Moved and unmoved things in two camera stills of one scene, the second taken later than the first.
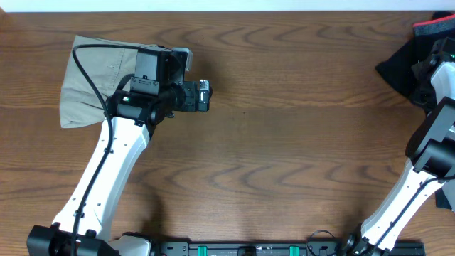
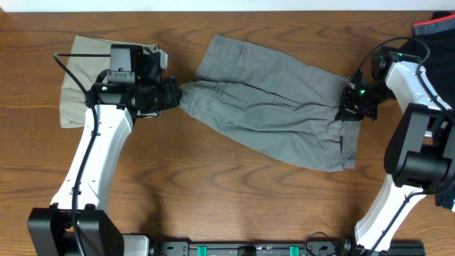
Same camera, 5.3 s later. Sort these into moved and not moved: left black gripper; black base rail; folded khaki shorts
Moved: left black gripper
Not moved: black base rail; folded khaki shorts
